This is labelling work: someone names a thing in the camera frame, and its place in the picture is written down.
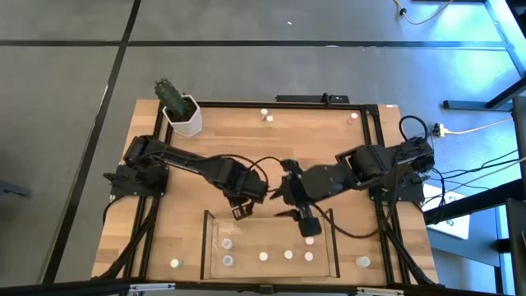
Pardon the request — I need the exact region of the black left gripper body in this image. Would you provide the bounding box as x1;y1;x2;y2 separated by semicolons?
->
233;169;269;205

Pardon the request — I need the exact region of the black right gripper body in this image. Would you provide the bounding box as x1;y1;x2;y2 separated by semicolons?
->
287;172;316;212

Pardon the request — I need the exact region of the clear acrylic shelf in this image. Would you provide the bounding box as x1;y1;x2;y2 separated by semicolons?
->
199;207;341;280

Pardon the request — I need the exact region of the white hexagonal plant pot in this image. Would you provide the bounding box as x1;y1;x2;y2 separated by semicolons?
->
162;94;204;137

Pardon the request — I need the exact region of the black power strip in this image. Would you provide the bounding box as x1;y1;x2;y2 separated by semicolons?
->
275;94;351;104

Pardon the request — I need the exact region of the green cactus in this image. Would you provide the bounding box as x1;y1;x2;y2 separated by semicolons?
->
154;77;192;118

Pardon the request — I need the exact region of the white printed paper sheet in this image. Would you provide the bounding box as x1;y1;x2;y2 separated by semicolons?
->
422;183;472;241

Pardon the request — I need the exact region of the black metal floor bar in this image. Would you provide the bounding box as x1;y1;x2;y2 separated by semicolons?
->
422;178;526;226

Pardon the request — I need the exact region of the dark metal table foot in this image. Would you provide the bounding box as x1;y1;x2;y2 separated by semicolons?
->
442;99;514;111

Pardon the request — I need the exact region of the black rig beam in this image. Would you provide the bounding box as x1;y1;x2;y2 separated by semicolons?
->
0;277;526;296

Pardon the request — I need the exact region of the grey furniture foot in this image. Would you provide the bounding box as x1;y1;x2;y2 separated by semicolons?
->
0;179;32;198

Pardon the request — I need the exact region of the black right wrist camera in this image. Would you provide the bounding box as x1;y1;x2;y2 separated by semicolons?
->
298;215;323;238

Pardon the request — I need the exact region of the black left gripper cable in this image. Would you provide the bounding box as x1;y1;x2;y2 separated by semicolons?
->
205;154;284;194

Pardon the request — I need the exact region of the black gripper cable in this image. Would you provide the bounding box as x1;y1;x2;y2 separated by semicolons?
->
205;154;284;194
311;192;395;239

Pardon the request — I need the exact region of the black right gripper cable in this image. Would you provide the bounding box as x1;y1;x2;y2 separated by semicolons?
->
311;192;395;239

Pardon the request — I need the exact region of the black aluminium table frame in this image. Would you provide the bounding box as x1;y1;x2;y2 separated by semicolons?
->
96;100;439;289

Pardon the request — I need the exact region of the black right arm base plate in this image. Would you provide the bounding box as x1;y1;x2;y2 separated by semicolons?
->
367;169;425;203

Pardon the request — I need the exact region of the silver aluminium rail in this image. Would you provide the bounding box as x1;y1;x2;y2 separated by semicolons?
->
128;282;177;294
355;286;406;296

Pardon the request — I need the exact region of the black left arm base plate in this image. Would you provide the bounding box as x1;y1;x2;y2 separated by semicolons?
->
102;162;170;197

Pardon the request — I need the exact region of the cream power cable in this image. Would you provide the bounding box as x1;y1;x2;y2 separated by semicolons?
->
445;117;514;136

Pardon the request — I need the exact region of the orange floor cable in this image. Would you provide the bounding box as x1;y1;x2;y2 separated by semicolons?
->
392;0;455;25

